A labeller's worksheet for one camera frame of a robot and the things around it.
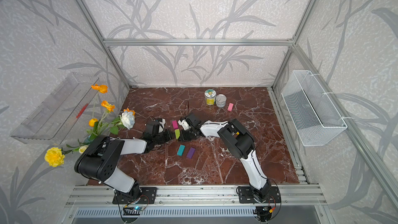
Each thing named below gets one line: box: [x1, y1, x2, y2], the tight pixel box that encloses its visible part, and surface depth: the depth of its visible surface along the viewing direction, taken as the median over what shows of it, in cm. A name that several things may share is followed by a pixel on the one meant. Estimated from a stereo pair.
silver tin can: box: [215, 93, 227, 108], surface depth 109 cm
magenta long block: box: [172, 119, 179, 130], surface depth 101 cm
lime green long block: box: [174, 128, 181, 140], surface depth 97 cm
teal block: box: [176, 144, 186, 157], surface depth 90 cm
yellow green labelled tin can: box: [204, 88, 217, 106], surface depth 108 cm
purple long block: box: [186, 147, 196, 160], surface depth 88 cm
